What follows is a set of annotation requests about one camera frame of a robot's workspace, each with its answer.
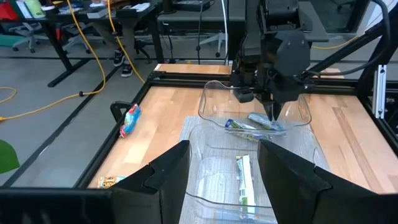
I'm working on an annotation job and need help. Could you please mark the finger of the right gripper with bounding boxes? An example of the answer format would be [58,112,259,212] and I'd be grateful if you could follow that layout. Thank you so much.
[274,101,286,121]
[262,98,275,122]

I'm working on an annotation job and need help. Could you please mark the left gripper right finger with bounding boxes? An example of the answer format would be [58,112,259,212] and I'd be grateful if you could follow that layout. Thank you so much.
[257,139,379,224]

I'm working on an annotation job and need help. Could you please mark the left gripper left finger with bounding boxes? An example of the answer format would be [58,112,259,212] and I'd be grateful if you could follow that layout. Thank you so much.
[111,139,191,224]

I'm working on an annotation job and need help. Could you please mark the green Chewy granola bar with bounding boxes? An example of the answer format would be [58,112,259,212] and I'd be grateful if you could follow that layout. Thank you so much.
[97,175,126,190]

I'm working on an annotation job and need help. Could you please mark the blue red granola bar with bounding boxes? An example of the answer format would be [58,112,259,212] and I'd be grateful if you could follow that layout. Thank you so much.
[119,103,142,139]

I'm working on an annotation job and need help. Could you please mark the clear plastic divided tray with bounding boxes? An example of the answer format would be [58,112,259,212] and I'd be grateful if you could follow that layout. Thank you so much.
[178,115,330,224]

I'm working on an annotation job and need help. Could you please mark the white chair base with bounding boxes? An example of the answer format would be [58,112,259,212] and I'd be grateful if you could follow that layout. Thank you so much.
[198,30,228,59]

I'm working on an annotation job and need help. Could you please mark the black clamp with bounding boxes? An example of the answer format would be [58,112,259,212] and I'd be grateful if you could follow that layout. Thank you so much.
[109,100,135,124]

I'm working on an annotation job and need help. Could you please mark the silver aluminium extrusion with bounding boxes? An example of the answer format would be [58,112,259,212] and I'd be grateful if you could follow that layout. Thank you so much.
[371,64,388,119]

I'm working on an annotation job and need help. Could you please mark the black desk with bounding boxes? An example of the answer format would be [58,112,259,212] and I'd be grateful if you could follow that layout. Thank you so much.
[0,2,165,88]

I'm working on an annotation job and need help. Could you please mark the office chair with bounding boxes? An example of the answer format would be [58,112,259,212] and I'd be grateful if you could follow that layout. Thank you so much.
[8,22,45,54]
[62,23,108,56]

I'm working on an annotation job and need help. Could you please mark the grey book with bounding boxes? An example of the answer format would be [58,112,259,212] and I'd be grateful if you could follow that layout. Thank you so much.
[86,6,109,20]

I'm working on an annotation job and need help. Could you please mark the red bag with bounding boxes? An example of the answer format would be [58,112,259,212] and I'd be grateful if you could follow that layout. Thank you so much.
[0,1,20,22]

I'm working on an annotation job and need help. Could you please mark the black frame brace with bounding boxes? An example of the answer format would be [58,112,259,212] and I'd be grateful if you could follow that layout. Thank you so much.
[306,18,398,80]

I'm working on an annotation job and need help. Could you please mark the white cable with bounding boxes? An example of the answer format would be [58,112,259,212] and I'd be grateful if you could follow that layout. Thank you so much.
[220,0,230,65]

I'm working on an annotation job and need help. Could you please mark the black frame post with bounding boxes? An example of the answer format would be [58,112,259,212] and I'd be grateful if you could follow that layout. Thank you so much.
[356,29,398,98]

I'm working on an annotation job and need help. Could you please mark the black table frame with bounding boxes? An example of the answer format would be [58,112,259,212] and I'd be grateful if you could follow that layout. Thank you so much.
[0,70,398,189]

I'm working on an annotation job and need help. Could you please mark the yellow cable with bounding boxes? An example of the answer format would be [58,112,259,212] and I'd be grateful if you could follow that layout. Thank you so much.
[0,0,107,122]
[106,0,146,84]

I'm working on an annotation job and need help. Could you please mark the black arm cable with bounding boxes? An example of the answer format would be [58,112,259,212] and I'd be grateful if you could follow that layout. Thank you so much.
[310,0,392,78]

